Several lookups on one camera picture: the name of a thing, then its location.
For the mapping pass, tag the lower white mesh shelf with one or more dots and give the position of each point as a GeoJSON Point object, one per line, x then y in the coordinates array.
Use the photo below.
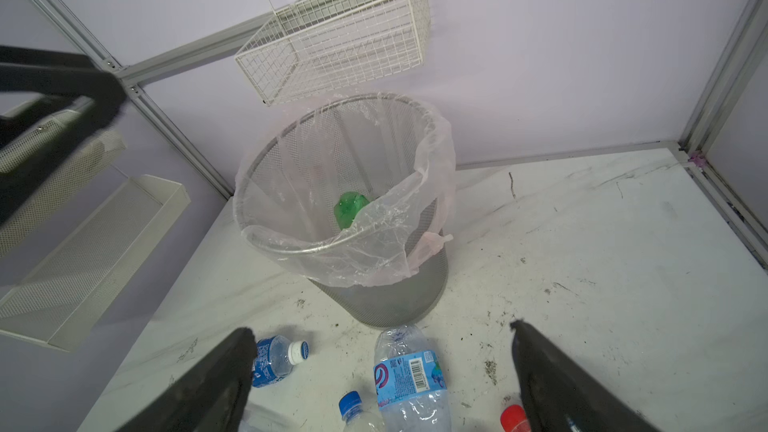
{"type": "Point", "coordinates": [64, 296]}

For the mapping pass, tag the clear plastic bin liner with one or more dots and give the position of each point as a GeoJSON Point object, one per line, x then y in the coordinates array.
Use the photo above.
{"type": "Point", "coordinates": [384, 240]}

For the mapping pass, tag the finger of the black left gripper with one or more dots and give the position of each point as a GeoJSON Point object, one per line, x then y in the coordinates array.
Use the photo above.
{"type": "Point", "coordinates": [60, 79]}

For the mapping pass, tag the large clear bottle light-blue label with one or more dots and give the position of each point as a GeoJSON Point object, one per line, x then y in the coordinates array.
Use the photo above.
{"type": "Point", "coordinates": [410, 385]}

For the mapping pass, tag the grey mesh waste bin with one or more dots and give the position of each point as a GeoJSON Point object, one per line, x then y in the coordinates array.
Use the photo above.
{"type": "Point", "coordinates": [390, 300]}

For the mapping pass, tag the clear bottle blue label white cap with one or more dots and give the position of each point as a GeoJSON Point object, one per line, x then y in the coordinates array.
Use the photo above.
{"type": "Point", "coordinates": [276, 358]}

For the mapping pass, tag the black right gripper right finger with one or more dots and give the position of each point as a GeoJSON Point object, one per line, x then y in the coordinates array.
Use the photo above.
{"type": "Point", "coordinates": [559, 395]}

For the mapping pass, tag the green plastic bottle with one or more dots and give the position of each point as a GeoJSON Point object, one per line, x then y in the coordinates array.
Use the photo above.
{"type": "Point", "coordinates": [347, 208]}

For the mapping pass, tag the small bottle blue cap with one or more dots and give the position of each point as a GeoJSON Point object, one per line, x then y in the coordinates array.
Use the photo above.
{"type": "Point", "coordinates": [356, 418]}

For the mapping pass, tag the red label bottle red cap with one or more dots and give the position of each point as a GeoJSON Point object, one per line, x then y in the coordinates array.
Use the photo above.
{"type": "Point", "coordinates": [514, 418]}

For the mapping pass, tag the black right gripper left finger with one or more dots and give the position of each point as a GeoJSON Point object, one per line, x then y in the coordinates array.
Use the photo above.
{"type": "Point", "coordinates": [211, 396]}

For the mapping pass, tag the white mesh shelf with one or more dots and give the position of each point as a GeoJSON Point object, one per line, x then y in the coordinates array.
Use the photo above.
{"type": "Point", "coordinates": [64, 296]}
{"type": "Point", "coordinates": [96, 154]}

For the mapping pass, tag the upper white mesh shelf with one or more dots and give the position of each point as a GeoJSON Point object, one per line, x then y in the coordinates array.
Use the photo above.
{"type": "Point", "coordinates": [96, 154]}

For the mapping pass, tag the white wire wall basket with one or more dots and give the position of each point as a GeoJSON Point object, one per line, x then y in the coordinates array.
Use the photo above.
{"type": "Point", "coordinates": [312, 47]}

